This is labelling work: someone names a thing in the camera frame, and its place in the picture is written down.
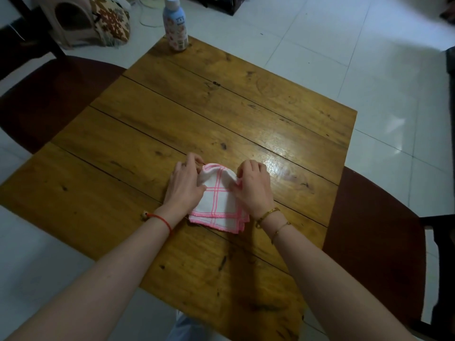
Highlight person's right hand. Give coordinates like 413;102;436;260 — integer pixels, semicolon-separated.
230;160;277;220

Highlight person's left hand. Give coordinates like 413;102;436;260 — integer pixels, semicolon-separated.
164;152;207;218

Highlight white cloth with pink checks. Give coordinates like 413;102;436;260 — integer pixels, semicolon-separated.
188;163;250;234

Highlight person's left forearm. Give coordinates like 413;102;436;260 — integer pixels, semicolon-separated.
5;205;186;341

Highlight person's right forearm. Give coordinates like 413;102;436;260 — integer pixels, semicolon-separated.
254;207;411;341

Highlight gold bangle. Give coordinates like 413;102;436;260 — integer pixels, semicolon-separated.
255;207;281;229

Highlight dark wooden chair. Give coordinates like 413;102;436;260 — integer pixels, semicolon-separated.
0;0;127;155
322;166;455;341

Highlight white plastic bottle printed label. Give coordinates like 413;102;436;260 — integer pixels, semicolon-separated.
162;0;189;52

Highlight black furniture base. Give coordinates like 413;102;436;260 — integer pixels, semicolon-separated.
184;0;246;16

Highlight beige pet carrier bag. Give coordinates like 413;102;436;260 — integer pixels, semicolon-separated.
37;0;107;50

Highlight dark grey furniture edge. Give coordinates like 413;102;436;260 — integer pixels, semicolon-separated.
445;46;455;171

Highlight red string bracelet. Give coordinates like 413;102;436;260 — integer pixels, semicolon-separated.
141;210;173;235

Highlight thin gold chain bracelet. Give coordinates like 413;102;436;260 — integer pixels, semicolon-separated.
271;222;291;245

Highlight white cable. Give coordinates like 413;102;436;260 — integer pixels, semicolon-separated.
136;0;166;29

